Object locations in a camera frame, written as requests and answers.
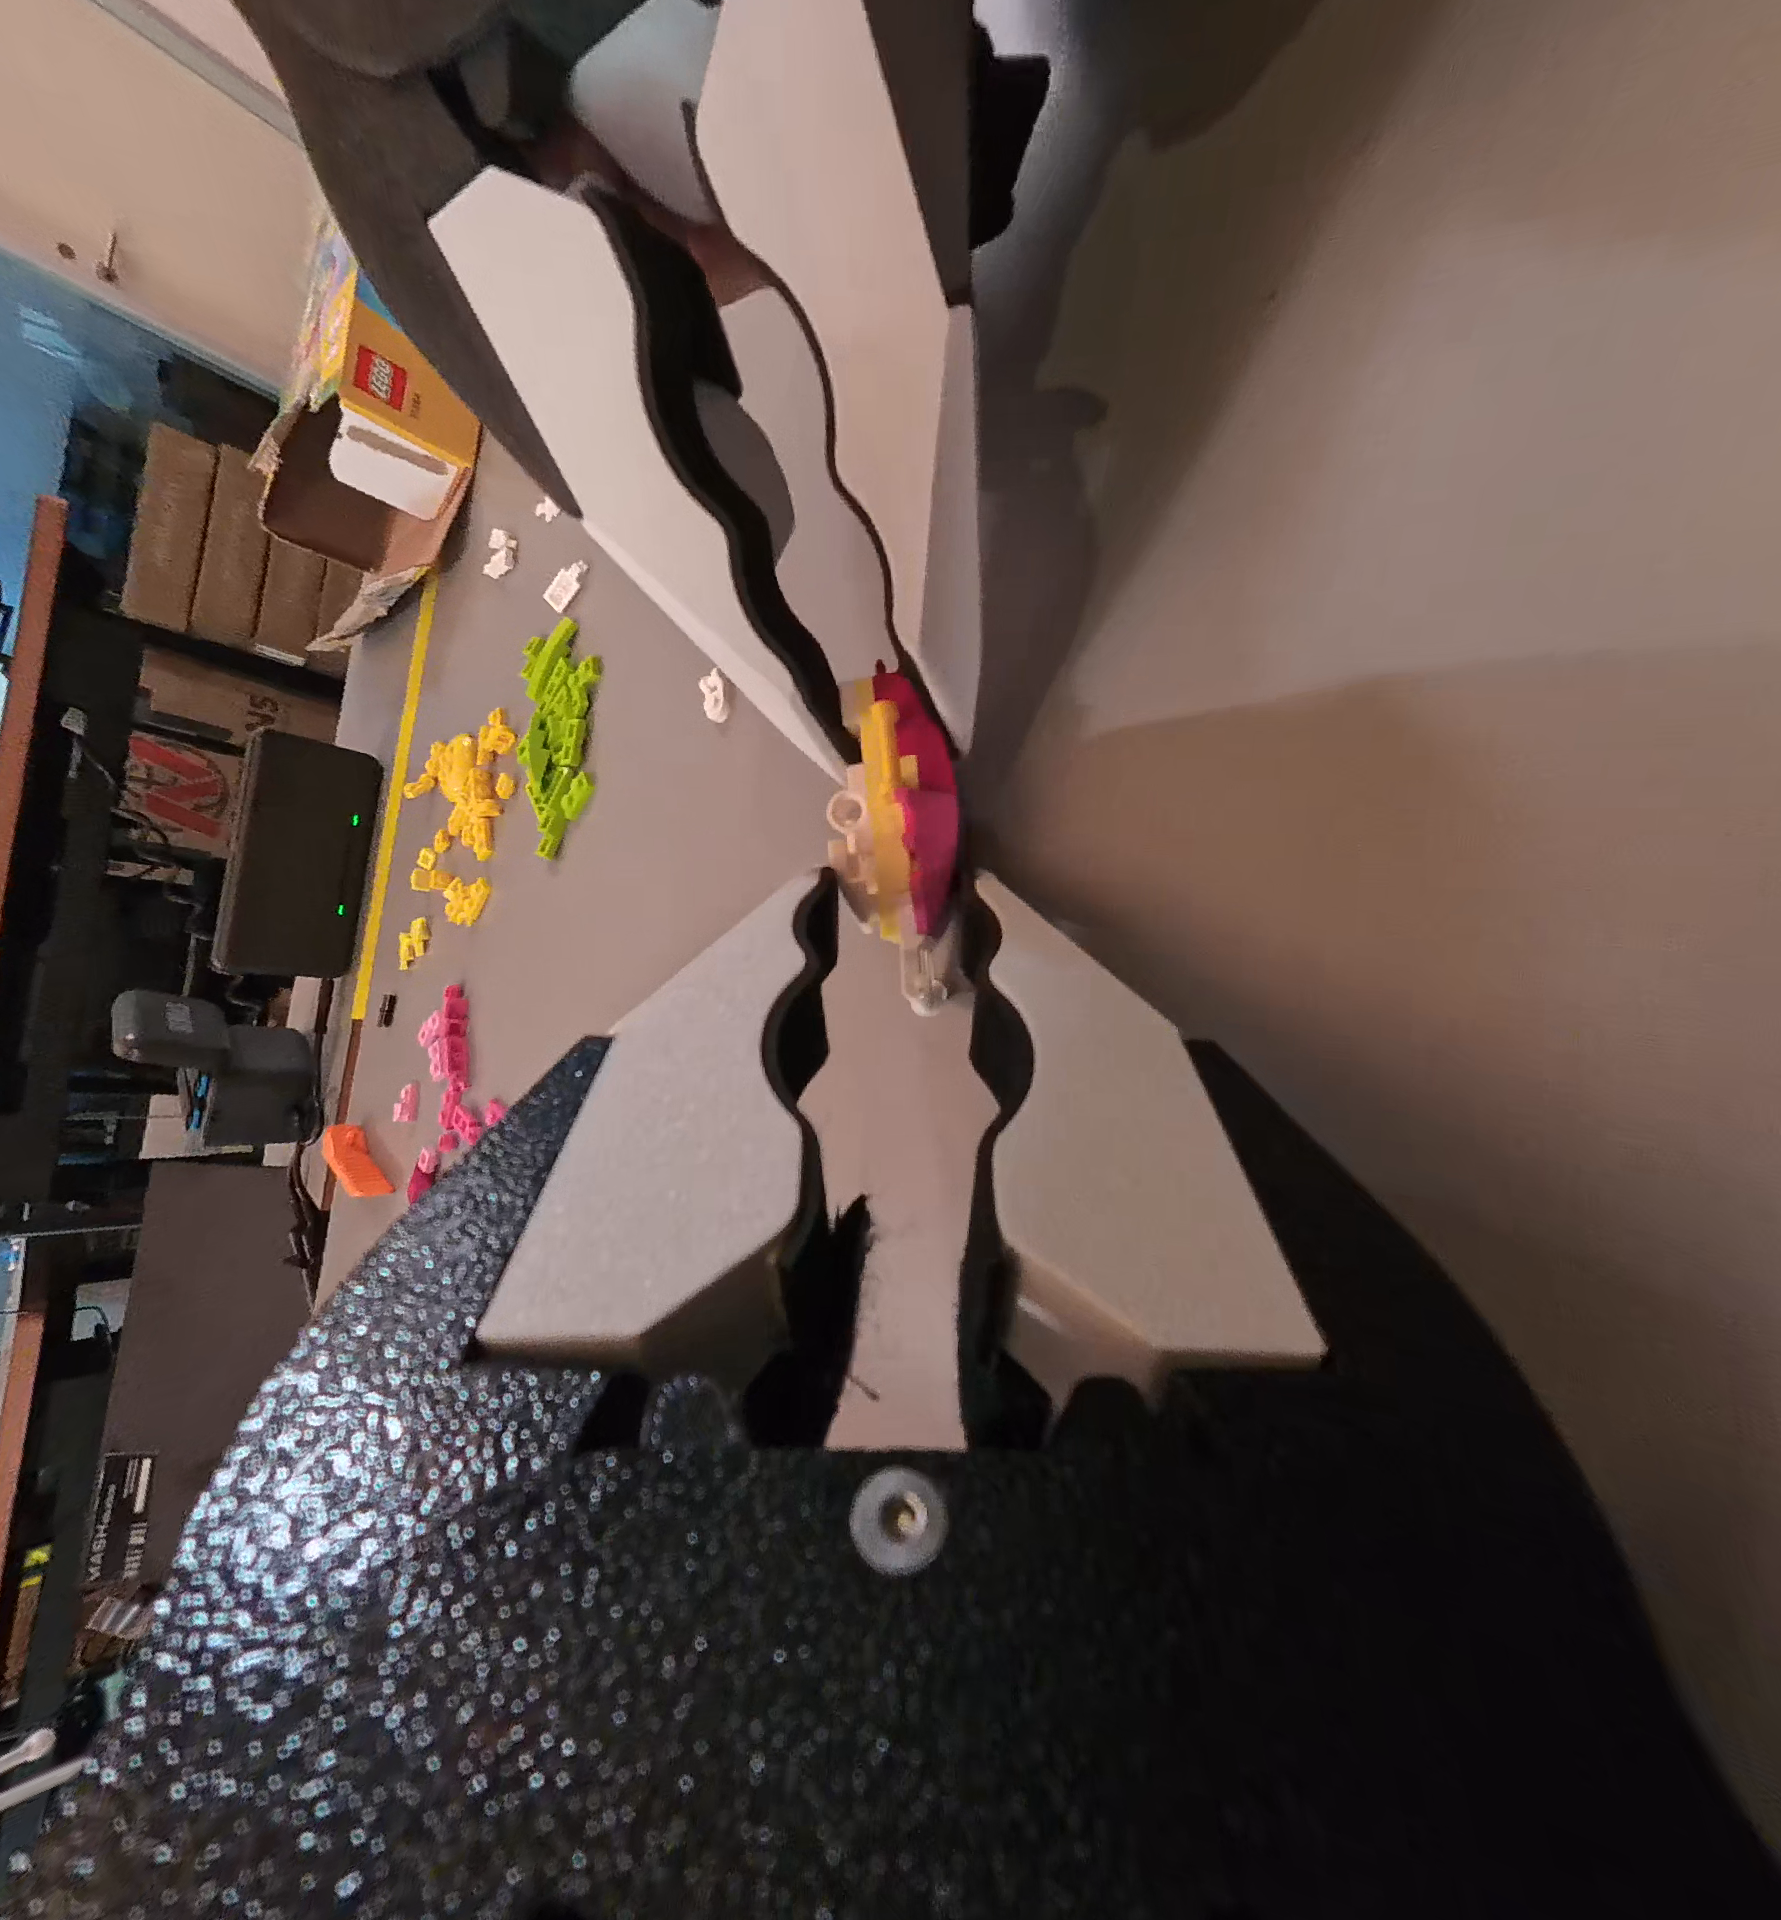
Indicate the open yellow cardboard box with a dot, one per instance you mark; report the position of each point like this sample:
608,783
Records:
411,404

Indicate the dark desk with wooden edge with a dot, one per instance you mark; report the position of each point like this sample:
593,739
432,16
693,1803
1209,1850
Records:
35,901

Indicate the orange lego piece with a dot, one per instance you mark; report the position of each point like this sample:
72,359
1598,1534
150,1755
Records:
356,1164

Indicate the small multicoloured lego model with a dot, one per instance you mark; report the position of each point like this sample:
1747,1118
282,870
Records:
921,810

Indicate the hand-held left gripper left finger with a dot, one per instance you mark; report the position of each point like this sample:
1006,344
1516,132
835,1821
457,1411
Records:
651,1170

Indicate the grey power adapter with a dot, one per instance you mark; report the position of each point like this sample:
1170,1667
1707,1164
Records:
230,1057

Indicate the cardboard box with red print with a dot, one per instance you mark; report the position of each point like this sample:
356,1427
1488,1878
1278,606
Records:
200,749

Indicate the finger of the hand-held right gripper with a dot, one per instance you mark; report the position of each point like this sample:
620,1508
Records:
562,346
847,182

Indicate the white lego clip piece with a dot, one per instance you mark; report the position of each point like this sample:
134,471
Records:
713,697

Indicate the pile of yellow lego pieces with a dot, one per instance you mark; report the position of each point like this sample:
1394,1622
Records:
462,781

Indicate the pile of lime lego pieces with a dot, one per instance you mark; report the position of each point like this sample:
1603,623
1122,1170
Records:
553,734

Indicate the black device with green lights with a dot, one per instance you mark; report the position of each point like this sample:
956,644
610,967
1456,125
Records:
290,855

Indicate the black printed box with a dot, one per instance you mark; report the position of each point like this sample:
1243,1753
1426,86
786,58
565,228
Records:
117,1531

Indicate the pile of pink lego pieces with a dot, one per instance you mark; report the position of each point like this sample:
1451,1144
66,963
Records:
449,1050

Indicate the yellow tape strip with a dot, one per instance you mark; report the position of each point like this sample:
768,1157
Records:
408,721

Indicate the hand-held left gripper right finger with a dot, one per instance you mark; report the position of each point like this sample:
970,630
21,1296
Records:
1145,1187

